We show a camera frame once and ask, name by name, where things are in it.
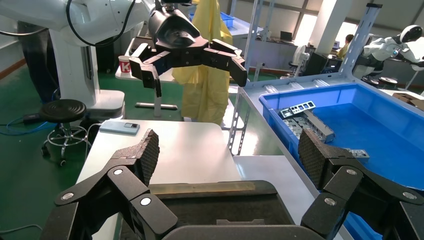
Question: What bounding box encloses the white robot column base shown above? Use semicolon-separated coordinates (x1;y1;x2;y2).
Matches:
49;29;127;121

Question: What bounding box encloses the red paper cup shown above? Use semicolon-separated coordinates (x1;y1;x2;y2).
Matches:
118;55;133;74

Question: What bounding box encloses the brown cardboard piece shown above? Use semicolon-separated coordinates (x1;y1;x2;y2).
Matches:
392;92;424;112

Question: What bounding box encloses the small blue storage bin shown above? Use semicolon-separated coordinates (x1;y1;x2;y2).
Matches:
188;11;235;29

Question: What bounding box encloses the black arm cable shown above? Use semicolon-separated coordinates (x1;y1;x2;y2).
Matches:
65;0;137;48

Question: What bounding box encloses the flat slotted metal plate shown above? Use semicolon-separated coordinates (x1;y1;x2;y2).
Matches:
293;115;314;140
283;117;302;139

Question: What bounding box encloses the black flat container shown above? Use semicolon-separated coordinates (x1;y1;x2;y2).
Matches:
119;180;296;230

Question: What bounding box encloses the grey ladder-shaped metal part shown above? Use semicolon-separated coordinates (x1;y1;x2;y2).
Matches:
344;148;371;163

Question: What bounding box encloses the black power adapter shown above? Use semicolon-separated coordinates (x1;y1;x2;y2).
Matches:
22;113;43;125

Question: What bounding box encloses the seated person yellow shirt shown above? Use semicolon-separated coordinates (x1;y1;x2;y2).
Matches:
336;34;355;61

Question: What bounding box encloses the long grey metal bar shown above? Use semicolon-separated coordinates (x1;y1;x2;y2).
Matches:
302;109;336;144

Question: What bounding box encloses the light blue smartphone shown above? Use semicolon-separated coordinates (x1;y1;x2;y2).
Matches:
99;120;141;136

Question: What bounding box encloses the white humanoid robot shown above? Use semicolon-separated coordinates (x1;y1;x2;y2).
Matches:
352;24;424;80

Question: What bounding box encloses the blue floor cable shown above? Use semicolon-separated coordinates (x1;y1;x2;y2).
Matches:
0;115;58;137

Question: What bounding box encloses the yellow hanging garment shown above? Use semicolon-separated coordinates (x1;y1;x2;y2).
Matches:
172;0;233;126

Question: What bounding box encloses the white standing fan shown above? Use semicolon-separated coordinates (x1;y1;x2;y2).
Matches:
290;44;311;78

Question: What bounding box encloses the large blue plastic bin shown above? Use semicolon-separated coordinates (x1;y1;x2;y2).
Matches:
258;82;424;240

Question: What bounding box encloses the white side table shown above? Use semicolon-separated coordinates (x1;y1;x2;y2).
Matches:
114;36;180;111

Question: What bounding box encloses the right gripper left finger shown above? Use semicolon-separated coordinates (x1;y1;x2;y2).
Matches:
39;128;180;240

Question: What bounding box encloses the black round stool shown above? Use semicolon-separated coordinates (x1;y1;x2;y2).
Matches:
39;99;91;167
361;76;381;87
377;76;398;89

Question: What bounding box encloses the grey upright frame part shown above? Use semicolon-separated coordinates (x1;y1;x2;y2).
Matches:
279;100;316;119

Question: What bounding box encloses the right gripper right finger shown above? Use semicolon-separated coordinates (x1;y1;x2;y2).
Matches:
297;127;424;240

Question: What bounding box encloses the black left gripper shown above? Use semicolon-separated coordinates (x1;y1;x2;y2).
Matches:
128;7;249;99

